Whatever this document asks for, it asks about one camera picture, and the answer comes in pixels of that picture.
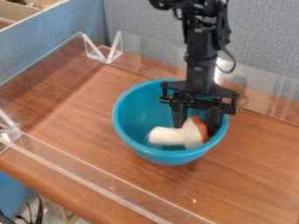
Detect wooden shelf unit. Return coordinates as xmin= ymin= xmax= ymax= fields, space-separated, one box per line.
xmin=0 ymin=0 xmax=70 ymax=32

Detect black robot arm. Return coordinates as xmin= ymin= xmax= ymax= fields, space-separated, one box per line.
xmin=149 ymin=0 xmax=239 ymax=134

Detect clear acrylic front barrier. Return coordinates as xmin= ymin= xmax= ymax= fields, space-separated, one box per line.
xmin=0 ymin=110 xmax=215 ymax=224

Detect clear acrylic barrier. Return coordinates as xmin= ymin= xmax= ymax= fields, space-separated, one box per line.
xmin=0 ymin=32 xmax=299 ymax=125
xmin=0 ymin=110 xmax=215 ymax=224

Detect white brown toy mushroom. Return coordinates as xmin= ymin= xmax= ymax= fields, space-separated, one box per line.
xmin=149 ymin=115 xmax=210 ymax=149

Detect black cables under table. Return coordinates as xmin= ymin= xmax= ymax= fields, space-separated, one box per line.
xmin=0 ymin=194 xmax=46 ymax=224

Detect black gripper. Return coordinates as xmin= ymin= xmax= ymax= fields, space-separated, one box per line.
xmin=161 ymin=80 xmax=241 ymax=136

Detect clear acrylic back barrier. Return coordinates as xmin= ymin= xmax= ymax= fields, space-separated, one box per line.
xmin=0 ymin=32 xmax=299 ymax=125

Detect blue plastic bowl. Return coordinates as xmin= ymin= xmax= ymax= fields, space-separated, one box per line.
xmin=113 ymin=79 xmax=230 ymax=166

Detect clear acrylic corner bracket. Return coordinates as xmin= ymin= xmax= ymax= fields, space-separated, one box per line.
xmin=82 ymin=31 xmax=125 ymax=64

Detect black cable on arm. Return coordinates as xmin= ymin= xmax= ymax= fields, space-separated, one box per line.
xmin=214 ymin=46 xmax=238 ymax=74

